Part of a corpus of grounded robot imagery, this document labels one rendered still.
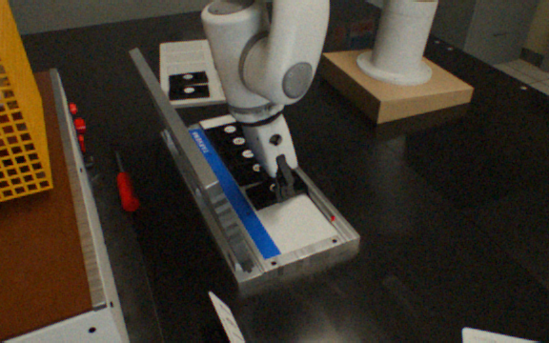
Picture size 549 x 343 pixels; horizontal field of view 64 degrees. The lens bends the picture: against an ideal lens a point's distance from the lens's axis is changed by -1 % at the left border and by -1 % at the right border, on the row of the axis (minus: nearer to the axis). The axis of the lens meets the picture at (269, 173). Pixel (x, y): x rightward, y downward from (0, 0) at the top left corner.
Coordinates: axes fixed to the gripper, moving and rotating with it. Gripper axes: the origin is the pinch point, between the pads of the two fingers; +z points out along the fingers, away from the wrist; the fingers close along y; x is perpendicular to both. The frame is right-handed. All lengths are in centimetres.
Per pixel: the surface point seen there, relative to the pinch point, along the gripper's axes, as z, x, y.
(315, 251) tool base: 2.5, 1.1, -14.5
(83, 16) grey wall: 33, 21, 226
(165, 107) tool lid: -18.9, 12.2, 5.0
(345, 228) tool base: 3.9, -5.6, -12.4
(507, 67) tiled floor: 150, -249, 156
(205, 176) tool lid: -18.9, 12.2, -13.2
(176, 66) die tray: 4, 1, 62
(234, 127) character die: 1.9, -0.7, 22.2
